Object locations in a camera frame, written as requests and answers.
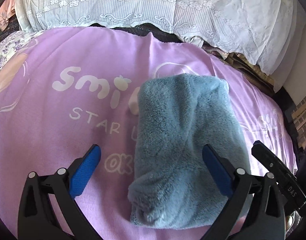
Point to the brown folded blankets stack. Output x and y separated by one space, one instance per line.
239 62

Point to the floral white purple bedding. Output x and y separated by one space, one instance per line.
16 42

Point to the purple printed bed sheet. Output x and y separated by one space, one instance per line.
73 87

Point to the plaid checkered fabric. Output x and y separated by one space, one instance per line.
299 119

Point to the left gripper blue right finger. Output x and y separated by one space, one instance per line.
254 209

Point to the blue fleece garment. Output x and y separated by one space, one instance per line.
178 115

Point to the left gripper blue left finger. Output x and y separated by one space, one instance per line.
36 216

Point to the white lace cover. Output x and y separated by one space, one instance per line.
261 30

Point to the pink floral pillow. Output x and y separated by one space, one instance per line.
7 10

